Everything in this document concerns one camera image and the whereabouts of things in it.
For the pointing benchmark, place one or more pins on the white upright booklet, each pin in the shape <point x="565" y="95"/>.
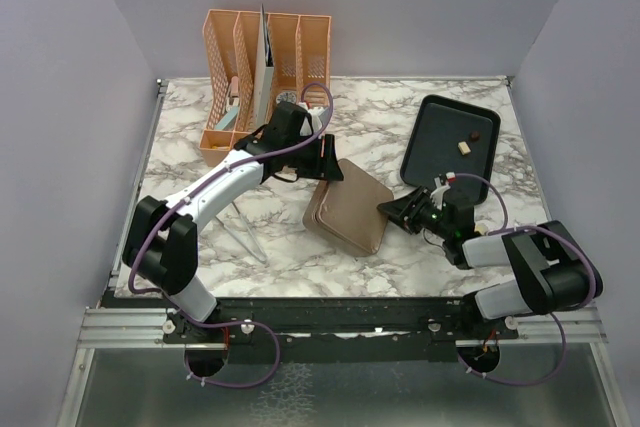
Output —
<point x="264" y="69"/>

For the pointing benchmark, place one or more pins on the pink stapler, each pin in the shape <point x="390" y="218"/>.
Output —
<point x="233" y="95"/>

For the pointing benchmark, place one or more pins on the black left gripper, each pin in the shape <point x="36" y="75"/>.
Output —
<point x="326" y="168"/>

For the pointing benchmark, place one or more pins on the cream square chocolate piece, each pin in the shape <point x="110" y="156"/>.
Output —
<point x="464" y="148"/>

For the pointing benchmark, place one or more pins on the small round patterned jar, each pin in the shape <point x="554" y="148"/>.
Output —
<point x="287" y="96"/>

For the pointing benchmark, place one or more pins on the black plastic tray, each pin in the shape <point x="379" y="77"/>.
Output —
<point x="432" y="149"/>

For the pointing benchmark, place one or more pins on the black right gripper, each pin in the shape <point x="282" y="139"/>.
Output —
<point x="404" y="211"/>

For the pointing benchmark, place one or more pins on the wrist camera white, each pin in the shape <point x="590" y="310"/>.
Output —
<point x="319" y="118"/>
<point x="442" y="184"/>

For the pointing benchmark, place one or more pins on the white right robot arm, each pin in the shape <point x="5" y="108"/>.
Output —
<point x="550" y="272"/>

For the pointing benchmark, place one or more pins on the rose gold tin lid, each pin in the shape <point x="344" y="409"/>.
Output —
<point x="352" y="207"/>

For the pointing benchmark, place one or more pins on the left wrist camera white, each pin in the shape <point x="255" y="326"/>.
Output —
<point x="319" y="118"/>

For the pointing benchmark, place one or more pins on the tan stick on table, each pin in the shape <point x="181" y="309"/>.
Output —
<point x="481" y="229"/>

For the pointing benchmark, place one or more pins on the peach plastic desk organizer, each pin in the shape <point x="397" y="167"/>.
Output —
<point x="254" y="59"/>

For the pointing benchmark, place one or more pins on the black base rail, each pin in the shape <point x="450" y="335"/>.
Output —
<point x="323" y="330"/>

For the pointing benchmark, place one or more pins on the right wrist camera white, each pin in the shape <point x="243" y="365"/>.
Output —
<point x="442" y="184"/>

